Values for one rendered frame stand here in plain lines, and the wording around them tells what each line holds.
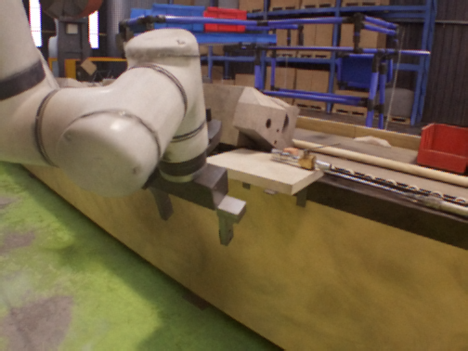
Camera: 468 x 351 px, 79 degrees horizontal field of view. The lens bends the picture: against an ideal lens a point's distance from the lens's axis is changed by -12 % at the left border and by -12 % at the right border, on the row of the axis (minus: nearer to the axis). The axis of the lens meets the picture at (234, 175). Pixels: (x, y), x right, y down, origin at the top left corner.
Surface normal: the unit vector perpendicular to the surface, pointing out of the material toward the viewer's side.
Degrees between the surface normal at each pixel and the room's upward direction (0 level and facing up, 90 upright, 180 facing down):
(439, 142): 88
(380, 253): 90
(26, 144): 105
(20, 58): 94
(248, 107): 71
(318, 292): 90
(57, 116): 64
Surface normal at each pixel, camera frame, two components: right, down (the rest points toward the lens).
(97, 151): -0.13, 0.56
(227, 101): -0.64, 0.04
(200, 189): -0.47, 0.61
